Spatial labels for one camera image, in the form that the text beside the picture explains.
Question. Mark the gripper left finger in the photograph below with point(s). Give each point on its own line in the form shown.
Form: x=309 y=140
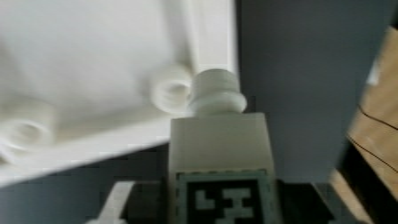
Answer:
x=115 y=205

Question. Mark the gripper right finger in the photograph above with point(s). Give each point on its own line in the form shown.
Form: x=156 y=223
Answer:
x=344 y=216

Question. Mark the white square table top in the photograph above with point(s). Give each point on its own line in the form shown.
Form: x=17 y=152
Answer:
x=99 y=60

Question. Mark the white table leg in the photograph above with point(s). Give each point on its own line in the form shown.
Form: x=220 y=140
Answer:
x=223 y=186

